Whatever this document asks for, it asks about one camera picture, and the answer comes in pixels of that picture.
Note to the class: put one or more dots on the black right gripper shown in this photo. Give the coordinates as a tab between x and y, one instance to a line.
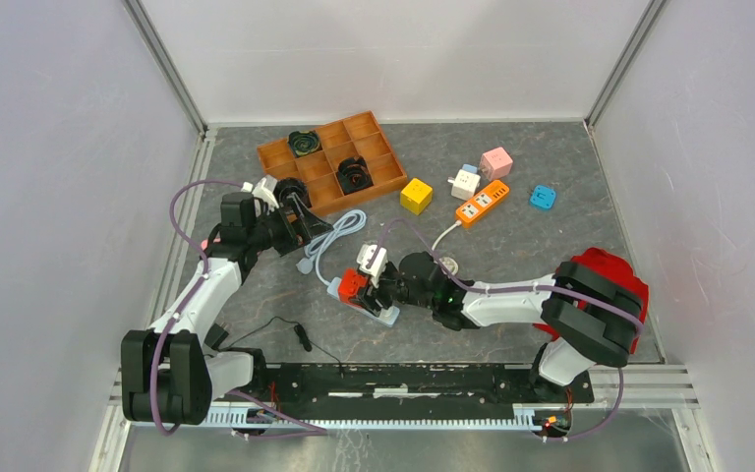
369	295

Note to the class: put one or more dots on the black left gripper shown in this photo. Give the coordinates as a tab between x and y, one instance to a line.
305	227

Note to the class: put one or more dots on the light blue power strip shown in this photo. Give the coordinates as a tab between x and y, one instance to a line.
387	317

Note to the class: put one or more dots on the red cube socket adapter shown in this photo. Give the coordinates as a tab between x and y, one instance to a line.
352	286

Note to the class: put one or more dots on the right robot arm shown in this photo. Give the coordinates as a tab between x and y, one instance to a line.
593	320

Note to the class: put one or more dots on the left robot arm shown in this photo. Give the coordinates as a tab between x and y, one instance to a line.
165	376

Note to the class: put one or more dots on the blue square plug adapter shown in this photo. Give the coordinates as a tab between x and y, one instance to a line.
543	197

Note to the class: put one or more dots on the rolled dark floral tie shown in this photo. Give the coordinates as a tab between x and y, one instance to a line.
292	187

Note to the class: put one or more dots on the wooden compartment tray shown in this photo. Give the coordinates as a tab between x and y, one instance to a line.
359	134

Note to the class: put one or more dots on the rolled dark orange-patterned tie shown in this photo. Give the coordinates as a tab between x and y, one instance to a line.
353	175

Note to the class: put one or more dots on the pink triangular power strip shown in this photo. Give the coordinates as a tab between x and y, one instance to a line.
206	243

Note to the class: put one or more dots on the yellow cube socket adapter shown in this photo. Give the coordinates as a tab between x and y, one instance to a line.
416	196

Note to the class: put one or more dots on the rolled green-patterned tie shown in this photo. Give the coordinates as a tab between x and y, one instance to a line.
304	143

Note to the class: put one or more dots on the orange power strip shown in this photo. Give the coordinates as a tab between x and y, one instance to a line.
481	203

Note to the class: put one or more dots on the white cube socket adapter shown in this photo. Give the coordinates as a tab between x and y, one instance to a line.
464	185

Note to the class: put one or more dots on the pink cube socket adapter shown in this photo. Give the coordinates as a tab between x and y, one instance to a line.
495	163

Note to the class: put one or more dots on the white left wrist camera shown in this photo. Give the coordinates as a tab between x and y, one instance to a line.
264	190

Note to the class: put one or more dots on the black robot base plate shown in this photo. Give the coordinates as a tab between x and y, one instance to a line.
412	391

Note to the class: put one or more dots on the white cable tray rail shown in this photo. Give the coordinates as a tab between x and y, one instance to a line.
245	416

